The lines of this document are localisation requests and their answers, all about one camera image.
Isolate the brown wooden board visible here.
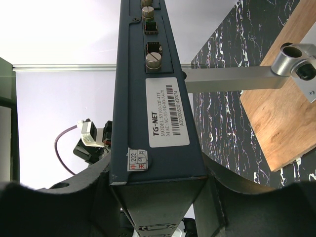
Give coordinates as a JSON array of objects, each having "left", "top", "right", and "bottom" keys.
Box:
[{"left": 240, "top": 0, "right": 316, "bottom": 172}]

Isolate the dark grey network switch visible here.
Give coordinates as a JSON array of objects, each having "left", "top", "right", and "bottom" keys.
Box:
[{"left": 110, "top": 0, "right": 207, "bottom": 237}]

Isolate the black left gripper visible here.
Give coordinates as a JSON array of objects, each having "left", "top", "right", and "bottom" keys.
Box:
[{"left": 73, "top": 120, "right": 113, "bottom": 164}]

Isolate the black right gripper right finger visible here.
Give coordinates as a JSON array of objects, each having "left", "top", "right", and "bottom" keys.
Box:
[{"left": 194, "top": 155, "right": 316, "bottom": 237}]

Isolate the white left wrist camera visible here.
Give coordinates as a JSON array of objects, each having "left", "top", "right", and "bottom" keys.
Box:
[{"left": 77, "top": 120, "right": 105, "bottom": 148}]

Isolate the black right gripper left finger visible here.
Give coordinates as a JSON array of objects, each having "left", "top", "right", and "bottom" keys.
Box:
[{"left": 0, "top": 154, "right": 131, "bottom": 237}]

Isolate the black marble pattern mat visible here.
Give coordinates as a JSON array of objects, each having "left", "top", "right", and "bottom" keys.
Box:
[{"left": 191, "top": 0, "right": 316, "bottom": 188}]

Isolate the aluminium support bracket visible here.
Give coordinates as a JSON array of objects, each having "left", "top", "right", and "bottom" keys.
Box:
[{"left": 182, "top": 43, "right": 316, "bottom": 103}]

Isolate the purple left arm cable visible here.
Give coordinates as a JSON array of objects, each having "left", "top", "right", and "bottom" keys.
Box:
[{"left": 54, "top": 125, "right": 81, "bottom": 176}]

